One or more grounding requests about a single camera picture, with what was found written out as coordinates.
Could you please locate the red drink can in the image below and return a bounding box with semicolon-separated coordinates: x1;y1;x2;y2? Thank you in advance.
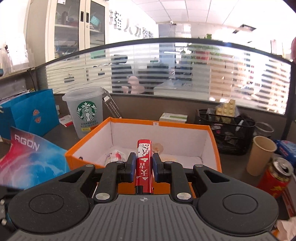
257;157;294;198

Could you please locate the striped glass desk partition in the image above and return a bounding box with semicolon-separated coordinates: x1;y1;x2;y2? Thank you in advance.
35;37;293;115

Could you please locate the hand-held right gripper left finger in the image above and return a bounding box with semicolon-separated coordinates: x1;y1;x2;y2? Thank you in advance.
58;152;137;205

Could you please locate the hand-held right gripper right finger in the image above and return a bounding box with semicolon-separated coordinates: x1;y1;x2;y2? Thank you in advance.
153;153;233;205

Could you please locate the stack of wooden boxes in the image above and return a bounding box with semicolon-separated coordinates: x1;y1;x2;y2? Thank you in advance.
209;51;234;98

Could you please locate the beige paper cup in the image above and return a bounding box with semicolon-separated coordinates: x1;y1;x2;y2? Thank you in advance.
246;136;277;176

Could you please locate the red white small packet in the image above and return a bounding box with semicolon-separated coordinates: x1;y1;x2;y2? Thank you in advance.
59;115;74;127

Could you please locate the stack of papers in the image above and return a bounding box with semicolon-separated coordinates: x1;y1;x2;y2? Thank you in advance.
0;89;30;103

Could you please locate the blue paper bag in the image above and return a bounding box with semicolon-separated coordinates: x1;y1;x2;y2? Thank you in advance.
0;89;60;145

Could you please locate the crumpled white tissue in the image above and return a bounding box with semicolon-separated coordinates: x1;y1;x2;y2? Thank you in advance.
275;219;296;241

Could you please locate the green white small box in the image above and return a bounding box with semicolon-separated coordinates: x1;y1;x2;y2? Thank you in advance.
159;113;188;123

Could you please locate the black office chair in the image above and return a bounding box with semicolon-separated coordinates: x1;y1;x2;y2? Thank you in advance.
110;54;134;93

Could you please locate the black mesh desk organiser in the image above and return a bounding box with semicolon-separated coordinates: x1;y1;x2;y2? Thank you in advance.
194;109;256;156

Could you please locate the yellow building block plate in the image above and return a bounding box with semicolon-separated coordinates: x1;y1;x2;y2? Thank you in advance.
215;99;240;116

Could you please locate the green potted plant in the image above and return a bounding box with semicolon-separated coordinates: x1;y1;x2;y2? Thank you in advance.
187;34;220;61

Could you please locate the black printed card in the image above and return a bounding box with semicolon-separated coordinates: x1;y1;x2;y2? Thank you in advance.
102;90;123;118

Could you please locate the white glass-door cabinet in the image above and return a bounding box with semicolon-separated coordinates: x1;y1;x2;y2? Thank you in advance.
47;0;109;61

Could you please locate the white red printed packet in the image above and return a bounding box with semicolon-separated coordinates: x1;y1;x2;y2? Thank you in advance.
99;149;126;167

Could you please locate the red printed lighter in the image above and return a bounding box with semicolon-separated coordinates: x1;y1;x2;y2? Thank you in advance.
135;139;154;194

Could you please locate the blue printed box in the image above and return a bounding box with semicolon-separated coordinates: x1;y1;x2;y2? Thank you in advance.
275;140;296;163

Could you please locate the orange cardboard box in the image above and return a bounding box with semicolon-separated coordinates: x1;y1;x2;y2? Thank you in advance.
65;117;223;200

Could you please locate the clear plastic coffee cup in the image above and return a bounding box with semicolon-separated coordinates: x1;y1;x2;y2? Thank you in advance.
62;87;109;139

